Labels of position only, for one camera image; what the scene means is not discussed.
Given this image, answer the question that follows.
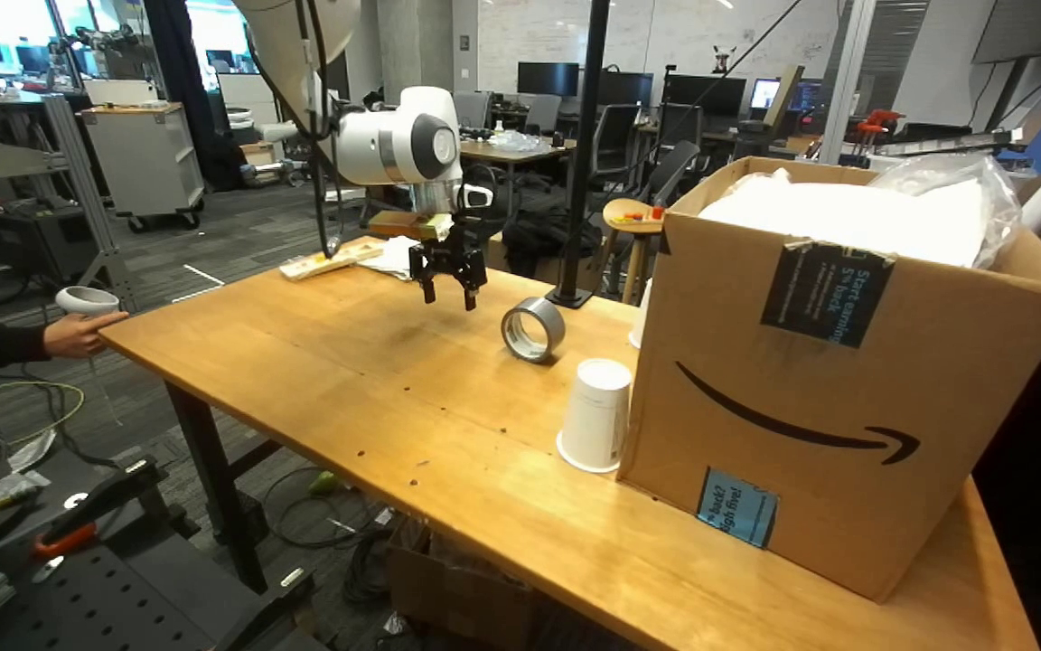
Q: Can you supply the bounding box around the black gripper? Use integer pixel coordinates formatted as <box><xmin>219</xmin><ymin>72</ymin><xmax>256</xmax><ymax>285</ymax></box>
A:
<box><xmin>404</xmin><ymin>215</ymin><xmax>493</xmax><ymax>314</ymax></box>

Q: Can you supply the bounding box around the grey duct tape roll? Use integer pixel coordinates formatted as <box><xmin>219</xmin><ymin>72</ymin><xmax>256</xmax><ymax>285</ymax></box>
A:
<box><xmin>494</xmin><ymin>293</ymin><xmax>570</xmax><ymax>370</ymax></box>

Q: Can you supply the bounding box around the white handheld controller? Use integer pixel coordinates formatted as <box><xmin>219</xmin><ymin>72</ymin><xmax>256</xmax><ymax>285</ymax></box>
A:
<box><xmin>56</xmin><ymin>283</ymin><xmax>128</xmax><ymax>322</ymax></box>

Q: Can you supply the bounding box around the person's hand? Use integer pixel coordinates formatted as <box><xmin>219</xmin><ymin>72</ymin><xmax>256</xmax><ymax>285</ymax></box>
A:
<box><xmin>44</xmin><ymin>306</ymin><xmax>133</xmax><ymax>361</ymax></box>

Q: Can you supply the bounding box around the white folded towel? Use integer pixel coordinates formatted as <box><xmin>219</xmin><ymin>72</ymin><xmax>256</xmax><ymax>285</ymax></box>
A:
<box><xmin>355</xmin><ymin>236</ymin><xmax>432</xmax><ymax>283</ymax></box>

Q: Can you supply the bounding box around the wooden toy board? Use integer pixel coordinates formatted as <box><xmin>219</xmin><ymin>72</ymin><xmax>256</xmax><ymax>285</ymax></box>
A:
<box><xmin>278</xmin><ymin>236</ymin><xmax>387</xmax><ymax>285</ymax></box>

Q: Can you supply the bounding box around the white paper cup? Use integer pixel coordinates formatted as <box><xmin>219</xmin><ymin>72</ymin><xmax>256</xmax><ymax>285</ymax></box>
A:
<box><xmin>555</xmin><ymin>356</ymin><xmax>638</xmax><ymax>476</ymax></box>

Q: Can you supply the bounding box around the round wooden stool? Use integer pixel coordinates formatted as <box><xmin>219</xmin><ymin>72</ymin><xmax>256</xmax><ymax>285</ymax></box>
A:
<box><xmin>601</xmin><ymin>194</ymin><xmax>670</xmax><ymax>306</ymax></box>

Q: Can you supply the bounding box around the black pole stand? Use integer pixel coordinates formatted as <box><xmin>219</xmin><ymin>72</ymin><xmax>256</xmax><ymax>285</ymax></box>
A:
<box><xmin>544</xmin><ymin>0</ymin><xmax>614</xmax><ymax>310</ymax></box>

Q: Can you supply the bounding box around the brown box under table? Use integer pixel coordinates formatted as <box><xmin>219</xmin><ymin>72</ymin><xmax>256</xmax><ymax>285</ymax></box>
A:
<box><xmin>380</xmin><ymin>520</ymin><xmax>549</xmax><ymax>651</ymax></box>

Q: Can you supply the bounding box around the white wheeled cart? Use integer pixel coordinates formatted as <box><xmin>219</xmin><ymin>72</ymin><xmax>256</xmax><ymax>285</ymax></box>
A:
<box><xmin>78</xmin><ymin>97</ymin><xmax>211</xmax><ymax>236</ymax></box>

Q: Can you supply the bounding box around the large cardboard shipping box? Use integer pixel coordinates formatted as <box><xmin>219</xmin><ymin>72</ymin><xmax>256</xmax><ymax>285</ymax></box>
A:
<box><xmin>614</xmin><ymin>151</ymin><xmax>1041</xmax><ymax>608</ymax></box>

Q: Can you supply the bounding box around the clear plastic bag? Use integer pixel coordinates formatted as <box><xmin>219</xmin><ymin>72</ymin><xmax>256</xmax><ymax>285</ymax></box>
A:
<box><xmin>698</xmin><ymin>150</ymin><xmax>1027</xmax><ymax>273</ymax></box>

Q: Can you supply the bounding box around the black perforated plate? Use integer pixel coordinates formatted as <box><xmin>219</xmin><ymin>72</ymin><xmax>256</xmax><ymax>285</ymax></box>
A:
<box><xmin>0</xmin><ymin>546</ymin><xmax>309</xmax><ymax>651</ymax></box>

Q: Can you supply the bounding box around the black hanging cable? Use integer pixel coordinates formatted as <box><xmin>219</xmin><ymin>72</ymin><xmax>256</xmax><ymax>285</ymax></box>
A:
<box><xmin>296</xmin><ymin>0</ymin><xmax>345</xmax><ymax>260</ymax></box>

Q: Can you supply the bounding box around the black table leg frame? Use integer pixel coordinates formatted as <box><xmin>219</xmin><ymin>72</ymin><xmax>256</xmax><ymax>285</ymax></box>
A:
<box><xmin>163</xmin><ymin>380</ymin><xmax>317</xmax><ymax>634</ymax></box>

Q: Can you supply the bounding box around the grey metal frame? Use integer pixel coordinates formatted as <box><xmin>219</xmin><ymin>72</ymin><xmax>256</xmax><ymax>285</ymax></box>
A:
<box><xmin>0</xmin><ymin>90</ymin><xmax>141</xmax><ymax>306</ymax></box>

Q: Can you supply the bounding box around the orange handled tool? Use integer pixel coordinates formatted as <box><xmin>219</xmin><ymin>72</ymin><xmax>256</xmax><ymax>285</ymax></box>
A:
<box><xmin>25</xmin><ymin>516</ymin><xmax>107</xmax><ymax>564</ymax></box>

